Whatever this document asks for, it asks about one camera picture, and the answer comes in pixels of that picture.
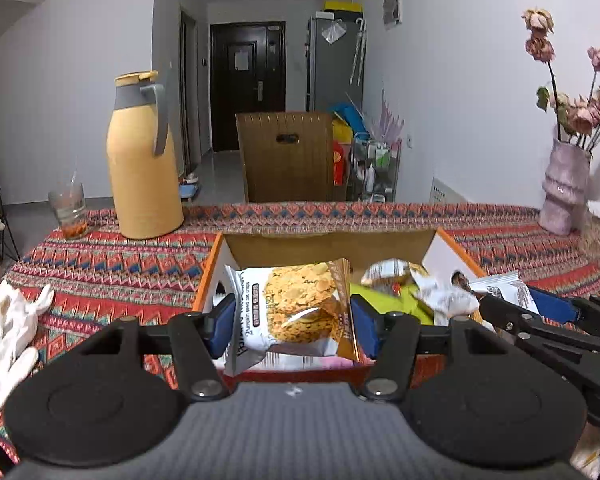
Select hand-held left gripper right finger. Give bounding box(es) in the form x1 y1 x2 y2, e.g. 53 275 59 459
349 293 512 404

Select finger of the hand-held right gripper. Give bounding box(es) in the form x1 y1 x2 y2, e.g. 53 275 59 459
479 292 600 367
526 285 600 342

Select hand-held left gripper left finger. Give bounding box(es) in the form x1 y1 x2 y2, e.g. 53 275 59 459
79 292 239 403

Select white cookie snack packet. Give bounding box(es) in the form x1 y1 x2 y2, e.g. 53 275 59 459
223 258 362 377
469 271 542 317

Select green snack packet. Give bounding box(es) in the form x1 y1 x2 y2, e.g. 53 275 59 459
350 281 437 327

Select pile of white snack packets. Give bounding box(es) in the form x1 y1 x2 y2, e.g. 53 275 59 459
361 258 482 319

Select red cardboard snack box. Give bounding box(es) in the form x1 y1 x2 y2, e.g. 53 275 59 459
192 227 492 389

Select pink ribbed vase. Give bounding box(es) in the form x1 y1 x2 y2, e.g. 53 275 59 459
538 137 594 237

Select red bag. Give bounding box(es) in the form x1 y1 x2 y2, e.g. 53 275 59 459
332 140 352 186

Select yellow thermos jug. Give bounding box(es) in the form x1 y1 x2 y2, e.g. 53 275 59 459
106 71 185 240

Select wooden chair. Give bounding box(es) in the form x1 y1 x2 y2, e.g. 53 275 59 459
235 111 349 204

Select glass cup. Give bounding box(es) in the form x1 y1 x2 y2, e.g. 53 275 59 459
47 170 89 240

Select yellow bag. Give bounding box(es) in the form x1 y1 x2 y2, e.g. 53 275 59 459
332 119 354 146

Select dried pink flowers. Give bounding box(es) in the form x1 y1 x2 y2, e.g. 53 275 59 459
521 7 600 151

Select purple decorative feathers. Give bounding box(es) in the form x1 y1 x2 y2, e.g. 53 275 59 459
375 89 406 146

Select blue bag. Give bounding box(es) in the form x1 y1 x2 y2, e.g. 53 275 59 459
330 103 366 134

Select dark entrance door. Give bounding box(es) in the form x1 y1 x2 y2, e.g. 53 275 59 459
210 21 287 153

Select grey refrigerator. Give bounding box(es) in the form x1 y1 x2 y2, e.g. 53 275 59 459
306 15 366 113

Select white folded umbrella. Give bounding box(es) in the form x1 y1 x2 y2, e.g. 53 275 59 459
349 17 367 86

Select clear plastic bag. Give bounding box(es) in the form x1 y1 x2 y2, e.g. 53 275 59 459
321 19 349 45

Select white wall radiator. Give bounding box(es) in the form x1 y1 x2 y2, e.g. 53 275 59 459
430 177 474 205

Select wire storage cart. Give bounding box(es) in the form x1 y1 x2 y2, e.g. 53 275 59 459
350 131 402 204

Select wall panel cover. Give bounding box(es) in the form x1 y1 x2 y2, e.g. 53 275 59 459
382 0 404 31

